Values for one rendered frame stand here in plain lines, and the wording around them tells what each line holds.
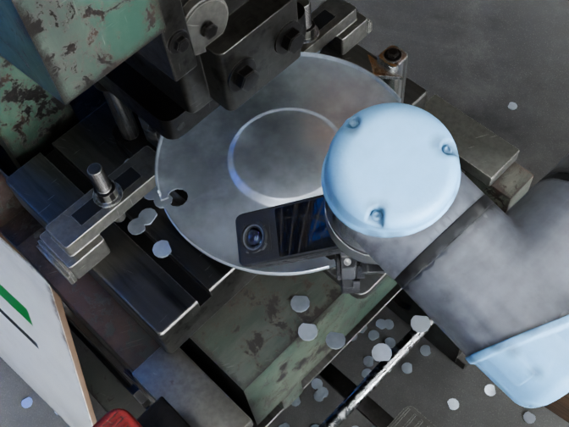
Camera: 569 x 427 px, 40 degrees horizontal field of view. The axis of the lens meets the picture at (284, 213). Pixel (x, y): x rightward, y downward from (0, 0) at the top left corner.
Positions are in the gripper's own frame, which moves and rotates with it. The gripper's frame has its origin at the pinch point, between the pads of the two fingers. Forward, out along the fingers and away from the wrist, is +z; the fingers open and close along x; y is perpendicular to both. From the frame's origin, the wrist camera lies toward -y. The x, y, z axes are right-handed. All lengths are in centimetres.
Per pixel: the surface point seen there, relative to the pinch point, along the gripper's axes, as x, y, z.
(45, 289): 1.9, -39.4, 26.3
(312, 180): 8.7, -2.4, 3.7
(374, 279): -2.5, 3.0, 0.7
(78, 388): -12, -43, 51
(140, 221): 7.3, -22.8, 11.9
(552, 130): 39, 53, 97
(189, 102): 14.6, -13.5, -6.7
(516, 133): 39, 45, 97
